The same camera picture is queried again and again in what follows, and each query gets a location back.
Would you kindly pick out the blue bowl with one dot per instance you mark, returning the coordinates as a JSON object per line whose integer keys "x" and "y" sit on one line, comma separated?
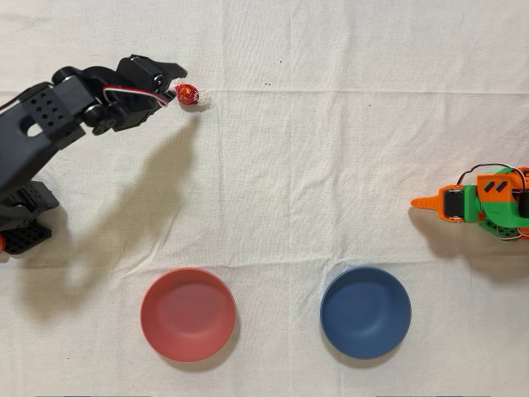
{"x": 365, "y": 312}

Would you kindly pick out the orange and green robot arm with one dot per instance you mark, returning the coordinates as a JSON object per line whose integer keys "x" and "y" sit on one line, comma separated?
{"x": 496, "y": 207}

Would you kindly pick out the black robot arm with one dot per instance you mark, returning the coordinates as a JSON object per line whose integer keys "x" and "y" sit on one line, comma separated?
{"x": 25, "y": 140}

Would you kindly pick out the orange base clamp knob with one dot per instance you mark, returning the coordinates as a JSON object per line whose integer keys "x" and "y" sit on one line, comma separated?
{"x": 1, "y": 242}

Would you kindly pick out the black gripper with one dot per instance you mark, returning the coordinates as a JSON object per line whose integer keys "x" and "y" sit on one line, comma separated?
{"x": 142, "y": 76}

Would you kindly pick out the red candy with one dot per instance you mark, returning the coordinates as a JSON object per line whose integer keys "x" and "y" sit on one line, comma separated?
{"x": 187, "y": 94}

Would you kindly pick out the red bowl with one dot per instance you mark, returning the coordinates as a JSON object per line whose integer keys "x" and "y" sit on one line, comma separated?
{"x": 188, "y": 314}

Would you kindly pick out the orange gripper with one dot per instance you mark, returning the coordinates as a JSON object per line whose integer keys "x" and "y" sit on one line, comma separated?
{"x": 453, "y": 202}

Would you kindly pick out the white cloth table cover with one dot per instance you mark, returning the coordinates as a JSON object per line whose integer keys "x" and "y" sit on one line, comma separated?
{"x": 289, "y": 165}

